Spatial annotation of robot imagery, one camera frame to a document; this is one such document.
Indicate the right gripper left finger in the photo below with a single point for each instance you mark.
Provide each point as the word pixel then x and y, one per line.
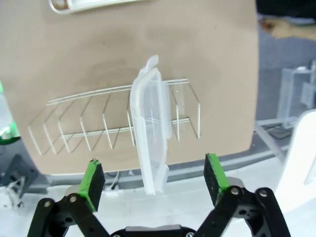
pixel 95 182

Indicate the rectangular stainless steel container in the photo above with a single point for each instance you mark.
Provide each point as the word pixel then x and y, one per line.
pixel 57 10

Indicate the clear acrylic box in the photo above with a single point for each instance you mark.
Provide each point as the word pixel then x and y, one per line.
pixel 293 98

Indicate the person's left forearm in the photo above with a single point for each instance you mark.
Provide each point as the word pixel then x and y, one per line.
pixel 288 28

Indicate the white curved support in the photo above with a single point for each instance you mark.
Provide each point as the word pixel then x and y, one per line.
pixel 300 148

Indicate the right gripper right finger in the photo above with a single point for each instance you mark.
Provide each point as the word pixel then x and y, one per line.
pixel 212 177

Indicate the green translucent plastic object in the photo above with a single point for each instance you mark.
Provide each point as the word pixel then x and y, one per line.
pixel 13 128

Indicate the black metal bracket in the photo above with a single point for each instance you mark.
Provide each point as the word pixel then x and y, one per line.
pixel 18 170

